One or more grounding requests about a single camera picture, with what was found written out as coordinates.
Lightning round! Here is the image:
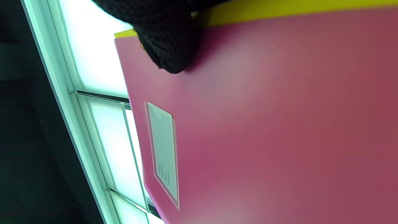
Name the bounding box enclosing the pink L-shaped folder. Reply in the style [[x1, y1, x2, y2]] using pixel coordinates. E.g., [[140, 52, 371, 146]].
[[114, 6, 398, 224]]

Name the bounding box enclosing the yellow cardstock sheet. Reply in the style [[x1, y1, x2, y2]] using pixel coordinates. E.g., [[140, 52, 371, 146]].
[[114, 0, 398, 39]]

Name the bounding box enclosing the person's right hand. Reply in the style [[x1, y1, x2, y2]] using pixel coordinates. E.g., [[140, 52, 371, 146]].
[[92, 0, 230, 74]]

